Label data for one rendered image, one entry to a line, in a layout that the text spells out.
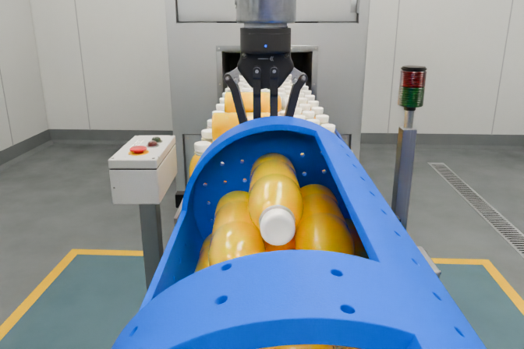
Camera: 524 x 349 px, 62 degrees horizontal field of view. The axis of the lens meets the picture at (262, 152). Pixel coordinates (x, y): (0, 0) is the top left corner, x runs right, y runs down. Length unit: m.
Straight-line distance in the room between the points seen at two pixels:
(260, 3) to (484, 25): 4.73
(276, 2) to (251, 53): 0.08
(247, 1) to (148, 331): 0.47
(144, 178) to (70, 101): 4.60
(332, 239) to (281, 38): 0.29
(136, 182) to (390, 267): 0.71
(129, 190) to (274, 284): 0.73
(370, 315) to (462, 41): 5.01
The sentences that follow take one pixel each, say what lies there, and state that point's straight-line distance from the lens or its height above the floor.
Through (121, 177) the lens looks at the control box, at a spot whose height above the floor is 1.06.
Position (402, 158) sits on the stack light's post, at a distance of 1.21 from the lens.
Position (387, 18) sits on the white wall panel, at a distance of 4.97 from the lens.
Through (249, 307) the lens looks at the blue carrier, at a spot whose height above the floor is 1.23.
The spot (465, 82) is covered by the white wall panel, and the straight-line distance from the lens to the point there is 5.28.
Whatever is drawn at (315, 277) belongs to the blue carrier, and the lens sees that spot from 0.25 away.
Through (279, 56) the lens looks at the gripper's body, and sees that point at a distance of 0.66.
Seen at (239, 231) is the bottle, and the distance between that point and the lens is 0.52.
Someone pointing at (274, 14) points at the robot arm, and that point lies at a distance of 0.62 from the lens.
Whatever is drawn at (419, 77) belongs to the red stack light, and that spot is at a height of 1.24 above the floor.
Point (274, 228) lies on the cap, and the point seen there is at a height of 1.15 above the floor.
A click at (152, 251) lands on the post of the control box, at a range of 1.09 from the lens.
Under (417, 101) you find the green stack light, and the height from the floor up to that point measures 1.17.
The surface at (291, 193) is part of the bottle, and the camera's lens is 0.52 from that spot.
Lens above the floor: 1.37
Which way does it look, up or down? 17 degrees down
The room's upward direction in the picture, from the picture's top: straight up
